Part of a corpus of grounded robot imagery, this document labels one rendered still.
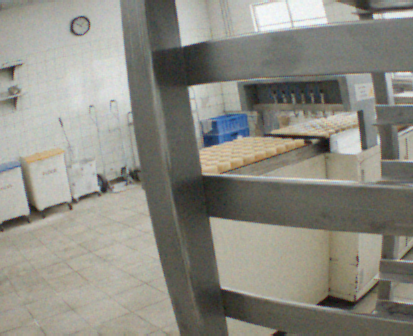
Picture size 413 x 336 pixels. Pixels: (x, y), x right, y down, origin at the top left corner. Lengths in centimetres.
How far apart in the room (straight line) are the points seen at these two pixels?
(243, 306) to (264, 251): 140
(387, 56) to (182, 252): 19
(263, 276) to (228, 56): 153
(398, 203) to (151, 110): 17
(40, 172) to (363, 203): 485
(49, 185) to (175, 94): 480
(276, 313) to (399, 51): 20
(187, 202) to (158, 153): 4
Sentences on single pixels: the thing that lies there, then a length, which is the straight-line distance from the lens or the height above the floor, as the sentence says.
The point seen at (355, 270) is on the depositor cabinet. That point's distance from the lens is 203.
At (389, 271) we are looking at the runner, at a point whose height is 86.
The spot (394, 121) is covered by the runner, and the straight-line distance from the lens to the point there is 67.
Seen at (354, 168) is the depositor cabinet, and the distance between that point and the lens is 186.
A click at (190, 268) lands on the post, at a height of 110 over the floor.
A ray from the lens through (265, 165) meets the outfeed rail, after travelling 167.
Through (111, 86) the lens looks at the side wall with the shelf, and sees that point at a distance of 613.
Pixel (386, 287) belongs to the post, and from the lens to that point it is 78.
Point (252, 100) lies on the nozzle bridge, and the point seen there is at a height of 107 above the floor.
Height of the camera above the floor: 122
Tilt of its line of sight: 11 degrees down
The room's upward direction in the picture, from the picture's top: 9 degrees counter-clockwise
